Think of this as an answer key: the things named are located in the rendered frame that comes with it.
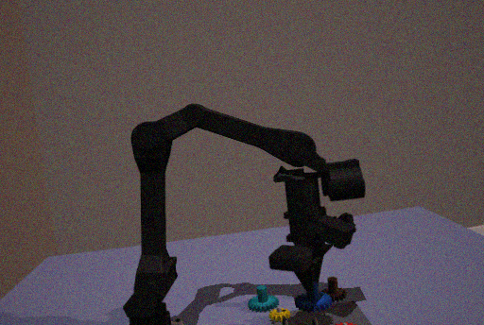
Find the brown gear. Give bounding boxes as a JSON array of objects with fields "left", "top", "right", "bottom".
[{"left": 321, "top": 277, "right": 347, "bottom": 301}]

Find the teal gear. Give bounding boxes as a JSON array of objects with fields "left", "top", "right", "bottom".
[{"left": 248, "top": 285, "right": 279, "bottom": 313}]

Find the yellow gear with black stripe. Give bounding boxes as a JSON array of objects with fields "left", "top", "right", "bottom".
[{"left": 268, "top": 308, "right": 290, "bottom": 322}]

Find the blue gear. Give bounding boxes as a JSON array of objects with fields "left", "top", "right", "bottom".
[{"left": 295, "top": 282, "right": 332, "bottom": 313}]

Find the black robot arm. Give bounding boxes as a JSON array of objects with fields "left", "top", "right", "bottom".
[{"left": 123, "top": 103, "right": 366, "bottom": 325}]

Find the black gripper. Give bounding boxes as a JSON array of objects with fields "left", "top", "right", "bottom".
[{"left": 269, "top": 205, "right": 333, "bottom": 292}]

